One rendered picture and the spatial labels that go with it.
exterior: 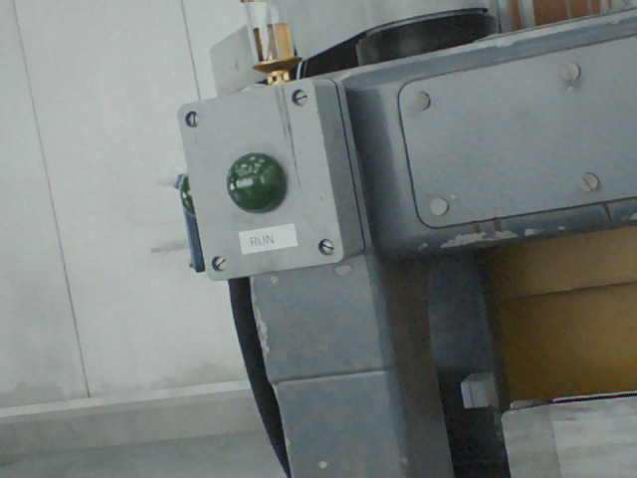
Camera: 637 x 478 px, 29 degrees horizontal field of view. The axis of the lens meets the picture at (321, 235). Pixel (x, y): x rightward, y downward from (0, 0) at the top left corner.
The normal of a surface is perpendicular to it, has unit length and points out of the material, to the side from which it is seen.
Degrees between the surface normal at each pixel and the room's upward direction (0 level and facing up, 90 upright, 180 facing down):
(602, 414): 90
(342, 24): 90
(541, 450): 90
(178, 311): 90
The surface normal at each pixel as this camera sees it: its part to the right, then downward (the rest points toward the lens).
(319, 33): -0.94, 0.18
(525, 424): -0.10, 0.07
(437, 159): -0.34, 0.11
